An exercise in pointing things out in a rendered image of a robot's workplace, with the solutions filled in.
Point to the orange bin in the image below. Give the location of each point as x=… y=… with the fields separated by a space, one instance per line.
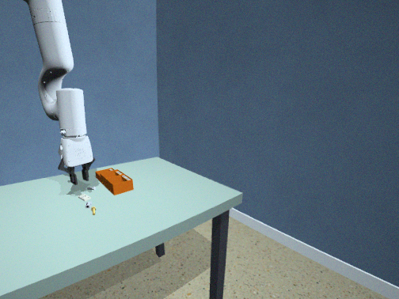
x=118 y=183

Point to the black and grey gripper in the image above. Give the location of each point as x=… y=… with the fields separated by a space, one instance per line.
x=74 y=152

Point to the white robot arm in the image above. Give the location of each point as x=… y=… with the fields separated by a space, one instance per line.
x=63 y=105

